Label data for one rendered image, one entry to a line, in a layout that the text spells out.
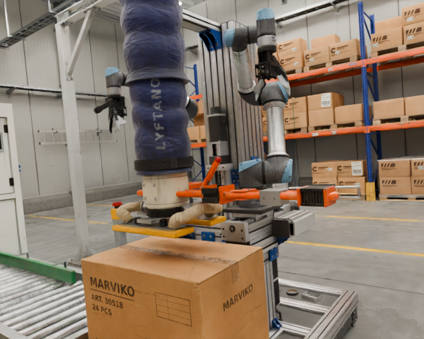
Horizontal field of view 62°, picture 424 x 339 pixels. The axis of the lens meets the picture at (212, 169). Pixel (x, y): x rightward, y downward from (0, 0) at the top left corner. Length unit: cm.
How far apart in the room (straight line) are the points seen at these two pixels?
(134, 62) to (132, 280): 76
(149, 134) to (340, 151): 878
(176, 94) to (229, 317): 79
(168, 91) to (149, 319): 78
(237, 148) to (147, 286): 100
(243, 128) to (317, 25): 859
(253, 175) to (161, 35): 79
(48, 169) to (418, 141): 994
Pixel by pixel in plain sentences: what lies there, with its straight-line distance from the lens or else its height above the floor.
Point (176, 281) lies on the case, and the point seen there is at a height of 93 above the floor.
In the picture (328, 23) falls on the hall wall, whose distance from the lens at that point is 1036.
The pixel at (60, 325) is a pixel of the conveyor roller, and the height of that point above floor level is 54.
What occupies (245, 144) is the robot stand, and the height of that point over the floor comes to 135.
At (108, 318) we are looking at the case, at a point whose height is 73.
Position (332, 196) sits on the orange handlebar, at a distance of 100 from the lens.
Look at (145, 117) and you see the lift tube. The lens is 129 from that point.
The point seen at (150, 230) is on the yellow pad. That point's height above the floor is 107.
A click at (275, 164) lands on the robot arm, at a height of 124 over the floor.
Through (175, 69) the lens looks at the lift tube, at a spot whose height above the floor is 163.
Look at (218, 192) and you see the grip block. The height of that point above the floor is 119.
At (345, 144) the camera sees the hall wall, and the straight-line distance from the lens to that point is 982.
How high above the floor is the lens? 133
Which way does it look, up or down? 3 degrees down
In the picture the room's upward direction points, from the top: 5 degrees counter-clockwise
